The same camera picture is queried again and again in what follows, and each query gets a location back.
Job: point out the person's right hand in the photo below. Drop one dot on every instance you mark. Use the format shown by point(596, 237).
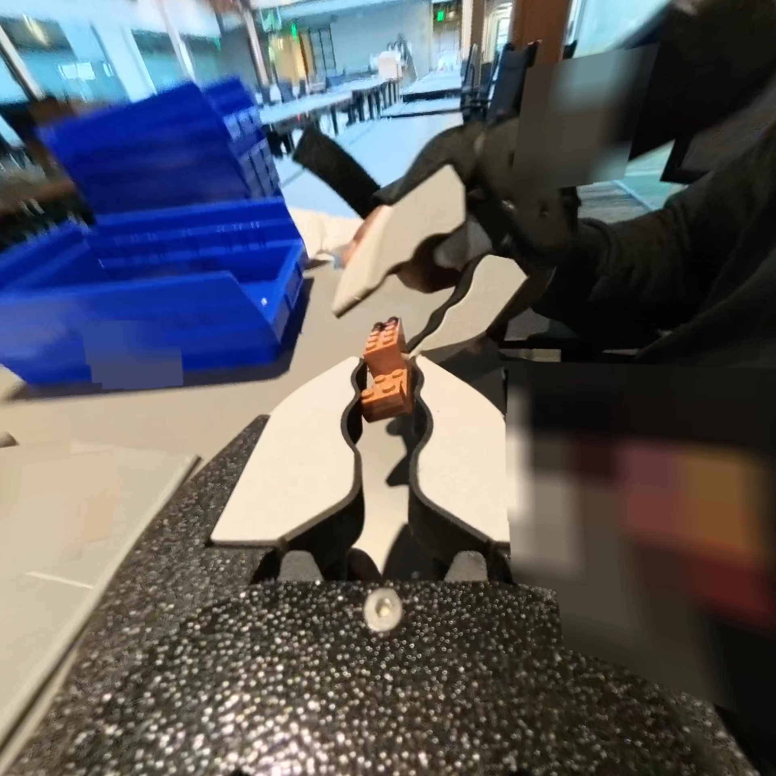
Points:
point(421, 276)

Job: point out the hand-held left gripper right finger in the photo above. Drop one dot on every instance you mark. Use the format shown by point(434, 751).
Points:
point(467, 473)

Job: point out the grey flat board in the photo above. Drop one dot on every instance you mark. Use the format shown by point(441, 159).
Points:
point(54, 636)

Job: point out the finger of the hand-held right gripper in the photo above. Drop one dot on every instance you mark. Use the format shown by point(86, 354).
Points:
point(485, 303)
point(400, 236)

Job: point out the large blue plastic bin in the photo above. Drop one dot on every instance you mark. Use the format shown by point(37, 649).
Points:
point(151, 315)

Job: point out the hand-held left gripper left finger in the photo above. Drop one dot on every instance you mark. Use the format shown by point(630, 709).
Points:
point(285, 473)

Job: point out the person's right forearm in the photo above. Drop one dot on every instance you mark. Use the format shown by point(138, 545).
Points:
point(667, 254)

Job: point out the orange-brown toy brick piece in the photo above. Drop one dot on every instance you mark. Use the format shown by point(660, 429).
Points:
point(387, 376)

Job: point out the row of background tables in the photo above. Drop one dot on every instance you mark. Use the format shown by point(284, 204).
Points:
point(339, 100)

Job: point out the grey desk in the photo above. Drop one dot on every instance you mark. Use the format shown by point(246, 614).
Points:
point(182, 418)

